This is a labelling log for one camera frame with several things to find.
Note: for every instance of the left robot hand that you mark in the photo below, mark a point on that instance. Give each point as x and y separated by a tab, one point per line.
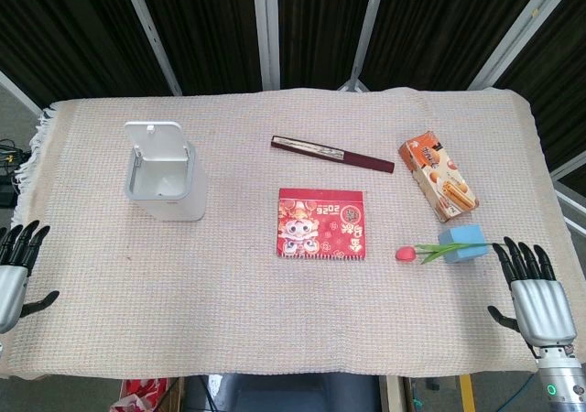
11	288

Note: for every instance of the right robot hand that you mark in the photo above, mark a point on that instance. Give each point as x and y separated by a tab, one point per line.
540	302

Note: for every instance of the white small trash bin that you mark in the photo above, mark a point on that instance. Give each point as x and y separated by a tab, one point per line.
166	172

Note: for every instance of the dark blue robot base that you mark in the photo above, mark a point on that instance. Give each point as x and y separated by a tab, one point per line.
288	393

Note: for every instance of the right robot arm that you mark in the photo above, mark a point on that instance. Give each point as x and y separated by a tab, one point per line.
561	377

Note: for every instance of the blue foam block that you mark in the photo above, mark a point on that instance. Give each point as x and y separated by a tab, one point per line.
462	243

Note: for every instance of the pink artificial tulip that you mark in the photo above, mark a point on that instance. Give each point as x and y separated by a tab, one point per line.
439	251

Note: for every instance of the orange biscuit stick box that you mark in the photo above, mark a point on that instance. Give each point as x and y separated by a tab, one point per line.
438	175

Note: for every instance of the red patterned bag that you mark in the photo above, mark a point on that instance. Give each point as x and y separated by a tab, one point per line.
144	394

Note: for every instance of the red spiral desk calendar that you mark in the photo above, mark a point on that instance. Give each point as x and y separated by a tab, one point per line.
322	224

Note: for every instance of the dark red folded fan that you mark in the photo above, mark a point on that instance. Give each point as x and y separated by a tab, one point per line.
333	154

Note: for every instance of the beige woven tablecloth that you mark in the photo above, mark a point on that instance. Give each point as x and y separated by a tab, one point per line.
274	293

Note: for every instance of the white frame post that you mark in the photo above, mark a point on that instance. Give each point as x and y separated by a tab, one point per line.
519	31
266	29
364	29
148	31

